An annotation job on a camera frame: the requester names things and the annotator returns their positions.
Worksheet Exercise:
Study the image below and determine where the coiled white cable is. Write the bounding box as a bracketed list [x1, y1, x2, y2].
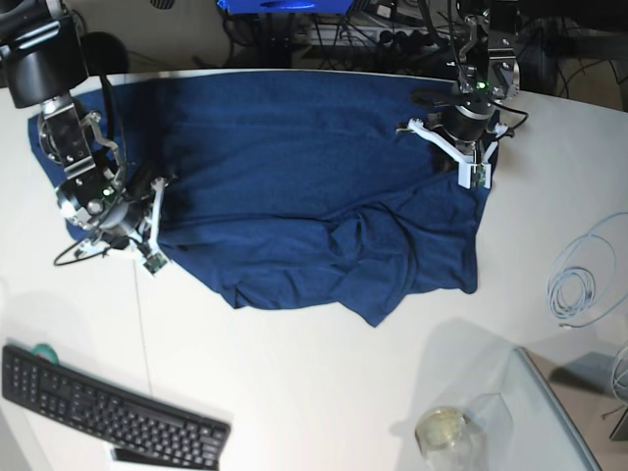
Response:
[547, 211, 628, 329]

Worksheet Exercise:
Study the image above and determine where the white camera bracket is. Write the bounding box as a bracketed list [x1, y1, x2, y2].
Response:
[73, 177, 173, 279]
[395, 113, 513, 189]

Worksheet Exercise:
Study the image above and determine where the blue box with hole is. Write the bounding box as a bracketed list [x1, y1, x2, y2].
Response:
[217, 0, 353, 15]

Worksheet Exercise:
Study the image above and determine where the dark blue t-shirt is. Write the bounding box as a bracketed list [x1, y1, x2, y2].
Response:
[26, 71, 501, 329]

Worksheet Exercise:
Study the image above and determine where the black round stool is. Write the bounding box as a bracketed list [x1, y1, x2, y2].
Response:
[81, 31, 130, 76]

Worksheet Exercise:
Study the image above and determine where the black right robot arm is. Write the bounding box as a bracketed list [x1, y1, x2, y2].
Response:
[1, 1, 166, 253]

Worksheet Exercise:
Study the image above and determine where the black computer keyboard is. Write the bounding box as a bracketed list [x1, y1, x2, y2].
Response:
[1, 344, 231, 470]

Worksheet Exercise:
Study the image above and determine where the green tape roll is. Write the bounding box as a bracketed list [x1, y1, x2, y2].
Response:
[30, 343, 59, 365]

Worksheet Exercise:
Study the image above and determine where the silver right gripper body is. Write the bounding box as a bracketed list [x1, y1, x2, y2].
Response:
[37, 95, 141, 234]

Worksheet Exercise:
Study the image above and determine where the clear glass jar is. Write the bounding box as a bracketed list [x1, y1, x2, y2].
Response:
[415, 393, 514, 470]

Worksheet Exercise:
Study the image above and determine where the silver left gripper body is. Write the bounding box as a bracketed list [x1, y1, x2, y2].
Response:
[441, 1, 521, 151]

